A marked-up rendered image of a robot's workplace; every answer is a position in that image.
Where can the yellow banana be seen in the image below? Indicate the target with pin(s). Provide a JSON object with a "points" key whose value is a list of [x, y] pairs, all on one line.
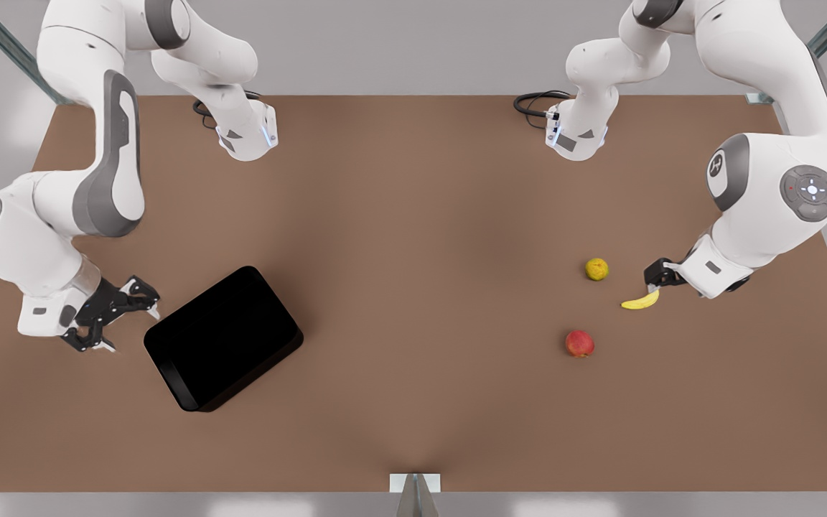
{"points": [[639, 302]]}

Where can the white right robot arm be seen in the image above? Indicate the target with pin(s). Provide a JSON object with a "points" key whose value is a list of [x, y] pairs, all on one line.
{"points": [[108, 154]]}

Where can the red apple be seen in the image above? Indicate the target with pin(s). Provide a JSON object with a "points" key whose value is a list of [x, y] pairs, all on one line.
{"points": [[579, 343]]}

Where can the silver frame post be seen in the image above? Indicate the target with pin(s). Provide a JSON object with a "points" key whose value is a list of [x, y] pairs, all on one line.
{"points": [[415, 492], [4, 47], [826, 32]]}

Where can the yellow-green pear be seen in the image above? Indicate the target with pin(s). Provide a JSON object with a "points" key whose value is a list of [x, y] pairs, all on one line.
{"points": [[596, 269]]}

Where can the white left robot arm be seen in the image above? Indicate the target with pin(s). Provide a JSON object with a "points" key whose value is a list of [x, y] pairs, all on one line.
{"points": [[765, 136]]}

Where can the black rectangular tray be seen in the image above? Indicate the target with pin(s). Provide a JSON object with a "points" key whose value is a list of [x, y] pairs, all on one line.
{"points": [[223, 339]]}

